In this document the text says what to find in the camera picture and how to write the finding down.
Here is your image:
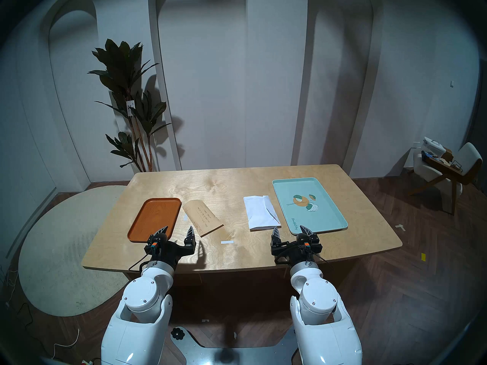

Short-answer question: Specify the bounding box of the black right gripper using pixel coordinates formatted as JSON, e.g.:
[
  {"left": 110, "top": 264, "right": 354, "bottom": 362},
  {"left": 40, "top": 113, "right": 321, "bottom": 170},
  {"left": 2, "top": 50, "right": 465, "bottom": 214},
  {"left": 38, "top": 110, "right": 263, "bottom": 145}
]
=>
[{"left": 271, "top": 225, "right": 319, "bottom": 266}]

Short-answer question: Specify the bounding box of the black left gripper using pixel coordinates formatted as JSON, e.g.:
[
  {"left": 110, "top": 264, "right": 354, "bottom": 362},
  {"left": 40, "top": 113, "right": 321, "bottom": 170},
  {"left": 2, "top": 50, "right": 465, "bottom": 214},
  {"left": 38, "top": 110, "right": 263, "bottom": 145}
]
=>
[{"left": 150, "top": 225, "right": 197, "bottom": 270}]

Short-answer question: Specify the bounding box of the brown paper envelope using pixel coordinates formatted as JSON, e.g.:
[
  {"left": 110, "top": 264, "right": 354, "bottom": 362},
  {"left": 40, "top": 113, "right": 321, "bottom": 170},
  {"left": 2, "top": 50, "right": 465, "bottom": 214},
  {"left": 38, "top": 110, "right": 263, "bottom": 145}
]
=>
[{"left": 183, "top": 200, "right": 224, "bottom": 237}]

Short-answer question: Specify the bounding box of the white paper envelope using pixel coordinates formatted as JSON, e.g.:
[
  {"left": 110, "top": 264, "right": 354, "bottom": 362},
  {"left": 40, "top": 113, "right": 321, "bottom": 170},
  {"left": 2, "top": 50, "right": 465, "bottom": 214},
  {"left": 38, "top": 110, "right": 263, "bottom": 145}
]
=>
[{"left": 243, "top": 195, "right": 281, "bottom": 231}]

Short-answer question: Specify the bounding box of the orange wooden tray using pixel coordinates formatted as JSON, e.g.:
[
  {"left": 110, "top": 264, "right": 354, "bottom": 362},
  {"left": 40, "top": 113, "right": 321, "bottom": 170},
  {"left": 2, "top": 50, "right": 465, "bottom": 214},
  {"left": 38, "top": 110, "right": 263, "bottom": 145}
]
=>
[{"left": 127, "top": 198, "right": 182, "bottom": 243}]

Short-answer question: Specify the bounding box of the teal printed tray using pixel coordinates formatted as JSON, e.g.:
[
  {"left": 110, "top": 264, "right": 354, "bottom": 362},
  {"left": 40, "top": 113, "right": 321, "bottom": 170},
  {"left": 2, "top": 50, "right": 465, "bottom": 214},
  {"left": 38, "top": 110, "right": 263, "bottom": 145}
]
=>
[{"left": 272, "top": 177, "right": 349, "bottom": 235}]

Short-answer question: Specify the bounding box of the light wooden table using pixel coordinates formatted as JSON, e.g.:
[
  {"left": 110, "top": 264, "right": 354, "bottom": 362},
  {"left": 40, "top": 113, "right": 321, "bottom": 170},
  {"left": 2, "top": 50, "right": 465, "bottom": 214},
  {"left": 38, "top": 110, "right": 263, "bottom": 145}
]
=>
[{"left": 81, "top": 164, "right": 403, "bottom": 274}]

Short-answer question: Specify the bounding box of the round beige rug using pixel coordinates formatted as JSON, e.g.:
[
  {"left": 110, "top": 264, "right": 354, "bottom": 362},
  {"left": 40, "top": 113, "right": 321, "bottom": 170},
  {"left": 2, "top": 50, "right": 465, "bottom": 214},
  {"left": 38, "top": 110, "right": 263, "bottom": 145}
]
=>
[{"left": 18, "top": 185, "right": 132, "bottom": 317}]

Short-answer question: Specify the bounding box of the white storage box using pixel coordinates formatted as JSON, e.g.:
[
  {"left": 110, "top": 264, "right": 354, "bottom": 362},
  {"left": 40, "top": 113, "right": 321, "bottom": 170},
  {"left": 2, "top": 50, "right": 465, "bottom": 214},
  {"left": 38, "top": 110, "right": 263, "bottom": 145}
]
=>
[{"left": 423, "top": 137, "right": 446, "bottom": 154}]

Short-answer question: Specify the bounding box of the tall green potted plant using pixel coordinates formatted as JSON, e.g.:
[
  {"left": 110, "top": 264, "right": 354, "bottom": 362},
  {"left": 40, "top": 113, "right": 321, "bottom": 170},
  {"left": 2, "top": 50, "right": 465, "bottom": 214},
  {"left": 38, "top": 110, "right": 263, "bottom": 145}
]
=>
[{"left": 88, "top": 38, "right": 172, "bottom": 173}]

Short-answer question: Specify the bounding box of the cream wooden armchair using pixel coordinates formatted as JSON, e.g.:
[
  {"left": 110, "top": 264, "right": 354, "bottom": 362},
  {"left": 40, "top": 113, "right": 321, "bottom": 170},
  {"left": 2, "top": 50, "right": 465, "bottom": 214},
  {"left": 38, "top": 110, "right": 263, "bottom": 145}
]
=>
[{"left": 409, "top": 142, "right": 483, "bottom": 215}]

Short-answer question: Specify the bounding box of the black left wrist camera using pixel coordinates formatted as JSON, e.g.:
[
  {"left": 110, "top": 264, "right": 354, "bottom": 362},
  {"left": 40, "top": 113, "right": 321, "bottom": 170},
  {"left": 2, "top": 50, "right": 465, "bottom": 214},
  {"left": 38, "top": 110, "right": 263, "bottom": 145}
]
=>
[{"left": 144, "top": 234, "right": 162, "bottom": 255}]

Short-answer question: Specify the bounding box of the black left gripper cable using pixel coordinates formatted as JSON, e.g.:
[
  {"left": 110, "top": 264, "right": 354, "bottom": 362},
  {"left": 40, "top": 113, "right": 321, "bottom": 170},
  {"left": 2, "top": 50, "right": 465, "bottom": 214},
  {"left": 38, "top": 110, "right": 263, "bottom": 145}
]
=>
[{"left": 129, "top": 253, "right": 153, "bottom": 272}]

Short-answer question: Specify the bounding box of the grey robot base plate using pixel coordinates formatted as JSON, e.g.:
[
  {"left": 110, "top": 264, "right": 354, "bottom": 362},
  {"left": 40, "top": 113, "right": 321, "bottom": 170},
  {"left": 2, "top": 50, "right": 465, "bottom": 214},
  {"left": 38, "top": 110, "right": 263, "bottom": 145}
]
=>
[{"left": 170, "top": 326, "right": 297, "bottom": 365}]

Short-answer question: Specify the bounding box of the white floor cable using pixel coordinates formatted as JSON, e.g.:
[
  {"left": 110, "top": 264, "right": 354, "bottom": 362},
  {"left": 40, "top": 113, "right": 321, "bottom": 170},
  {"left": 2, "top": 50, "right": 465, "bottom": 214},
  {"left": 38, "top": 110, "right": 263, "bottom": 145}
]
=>
[{"left": 53, "top": 328, "right": 81, "bottom": 359}]

